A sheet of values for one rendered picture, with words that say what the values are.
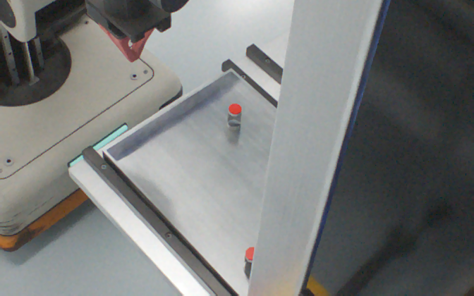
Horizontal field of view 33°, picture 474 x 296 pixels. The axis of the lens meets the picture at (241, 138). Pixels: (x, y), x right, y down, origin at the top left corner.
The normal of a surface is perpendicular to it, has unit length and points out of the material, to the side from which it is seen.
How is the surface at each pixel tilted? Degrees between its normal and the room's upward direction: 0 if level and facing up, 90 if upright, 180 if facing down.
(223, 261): 0
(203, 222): 0
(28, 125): 0
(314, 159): 90
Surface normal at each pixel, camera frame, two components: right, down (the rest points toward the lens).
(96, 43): 0.07, -0.59
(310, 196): -0.74, 0.51
